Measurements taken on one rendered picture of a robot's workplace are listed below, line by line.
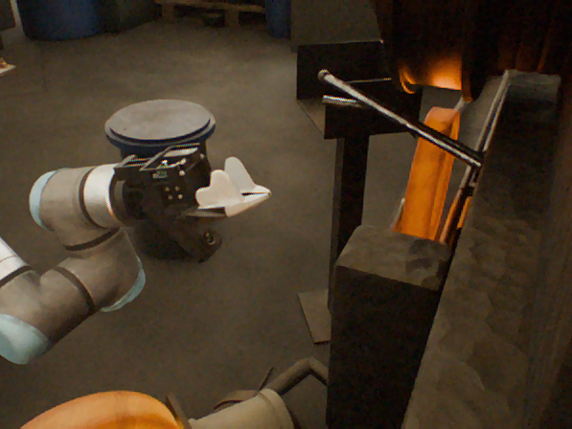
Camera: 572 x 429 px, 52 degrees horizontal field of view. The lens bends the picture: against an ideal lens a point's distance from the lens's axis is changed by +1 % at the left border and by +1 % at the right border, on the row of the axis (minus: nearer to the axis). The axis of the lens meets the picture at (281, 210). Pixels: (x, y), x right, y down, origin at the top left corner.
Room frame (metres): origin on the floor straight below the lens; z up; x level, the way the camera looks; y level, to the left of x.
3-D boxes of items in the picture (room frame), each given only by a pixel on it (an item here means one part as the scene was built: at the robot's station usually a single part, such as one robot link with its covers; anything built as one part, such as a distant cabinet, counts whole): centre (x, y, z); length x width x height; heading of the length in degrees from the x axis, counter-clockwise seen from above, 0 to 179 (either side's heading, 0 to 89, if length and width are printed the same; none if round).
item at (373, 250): (0.43, -0.11, 0.68); 0.11 x 0.08 x 0.24; 66
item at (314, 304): (1.23, -0.16, 0.36); 0.26 x 0.20 x 0.72; 11
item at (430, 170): (0.65, -0.19, 0.75); 0.18 x 0.03 x 0.18; 158
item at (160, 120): (1.59, 0.36, 0.22); 0.32 x 0.32 x 0.43
